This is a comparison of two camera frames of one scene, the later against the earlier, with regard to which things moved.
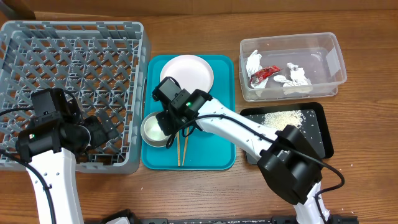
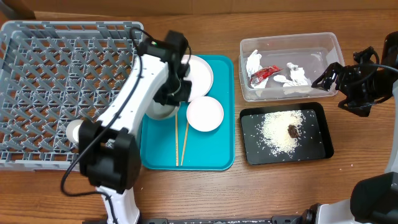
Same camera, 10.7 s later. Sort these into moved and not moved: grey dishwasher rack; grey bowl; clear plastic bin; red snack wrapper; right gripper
Moved: grey bowl; right gripper
Not moved: clear plastic bin; grey dishwasher rack; red snack wrapper
